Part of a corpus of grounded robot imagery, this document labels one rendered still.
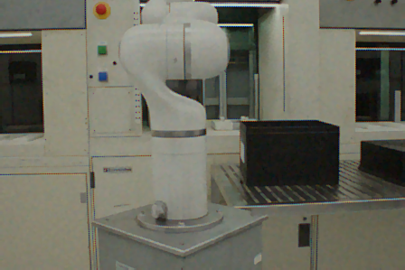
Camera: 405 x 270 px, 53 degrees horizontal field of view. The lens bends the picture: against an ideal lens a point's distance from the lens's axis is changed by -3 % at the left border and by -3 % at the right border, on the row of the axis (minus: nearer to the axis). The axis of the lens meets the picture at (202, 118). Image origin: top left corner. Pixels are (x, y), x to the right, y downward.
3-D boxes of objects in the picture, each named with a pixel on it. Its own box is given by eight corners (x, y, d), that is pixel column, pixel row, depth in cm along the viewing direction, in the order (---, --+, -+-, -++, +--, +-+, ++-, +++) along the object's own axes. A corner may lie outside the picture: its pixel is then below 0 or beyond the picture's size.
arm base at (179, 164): (182, 238, 78) (180, 142, 77) (119, 219, 91) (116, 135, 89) (240, 215, 93) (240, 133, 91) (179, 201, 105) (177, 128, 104)
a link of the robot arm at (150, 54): (207, 136, 84) (205, 18, 83) (116, 138, 84) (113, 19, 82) (205, 131, 96) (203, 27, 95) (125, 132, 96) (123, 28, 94)
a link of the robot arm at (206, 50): (153, 88, 86) (231, 86, 86) (150, 30, 81) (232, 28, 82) (164, 34, 132) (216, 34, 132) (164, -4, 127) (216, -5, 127)
